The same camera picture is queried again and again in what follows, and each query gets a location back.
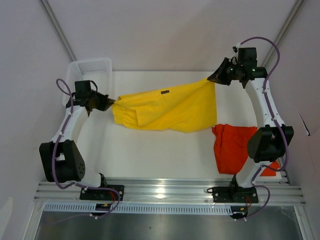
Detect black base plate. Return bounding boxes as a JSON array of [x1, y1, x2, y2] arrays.
[[79, 184, 125, 202], [206, 186, 259, 204]]

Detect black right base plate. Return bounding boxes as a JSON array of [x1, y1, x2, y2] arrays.
[[206, 186, 259, 204]]

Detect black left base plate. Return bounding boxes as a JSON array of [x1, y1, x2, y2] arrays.
[[79, 184, 125, 202]]

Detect orange shorts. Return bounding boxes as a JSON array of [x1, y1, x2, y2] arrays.
[[211, 123, 281, 177]]

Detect slotted cable duct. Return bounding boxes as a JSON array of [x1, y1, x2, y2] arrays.
[[44, 202, 245, 216]]

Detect white plastic basket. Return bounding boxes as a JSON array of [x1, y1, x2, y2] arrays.
[[56, 58, 112, 112]]

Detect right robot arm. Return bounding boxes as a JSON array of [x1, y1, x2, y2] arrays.
[[207, 47, 294, 202]]

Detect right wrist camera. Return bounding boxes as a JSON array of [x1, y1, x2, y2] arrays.
[[232, 42, 242, 54]]

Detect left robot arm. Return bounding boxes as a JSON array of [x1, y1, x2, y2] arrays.
[[39, 78, 115, 200]]

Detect aluminium mounting rail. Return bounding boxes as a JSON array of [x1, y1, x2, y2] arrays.
[[33, 178, 306, 206]]

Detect right aluminium frame post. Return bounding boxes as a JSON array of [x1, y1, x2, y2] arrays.
[[251, 0, 306, 70]]

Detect yellow shorts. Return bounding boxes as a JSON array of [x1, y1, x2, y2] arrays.
[[112, 79, 218, 133]]

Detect aluminium frame post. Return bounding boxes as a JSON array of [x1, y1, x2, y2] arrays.
[[38, 0, 77, 62], [251, 0, 306, 70]]

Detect left aluminium frame post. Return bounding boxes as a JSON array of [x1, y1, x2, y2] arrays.
[[38, 0, 77, 62]]

